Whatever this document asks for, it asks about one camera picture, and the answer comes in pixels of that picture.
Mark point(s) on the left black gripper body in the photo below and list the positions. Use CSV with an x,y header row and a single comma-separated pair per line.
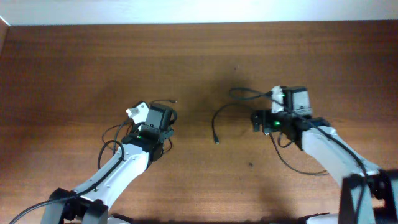
x,y
166,134

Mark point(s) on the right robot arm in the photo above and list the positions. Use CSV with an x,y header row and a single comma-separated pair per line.
x,y
368,192

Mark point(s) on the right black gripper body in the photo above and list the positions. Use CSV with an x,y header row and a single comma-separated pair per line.
x,y
270,121

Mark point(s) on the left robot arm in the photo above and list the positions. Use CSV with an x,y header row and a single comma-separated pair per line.
x,y
133,154

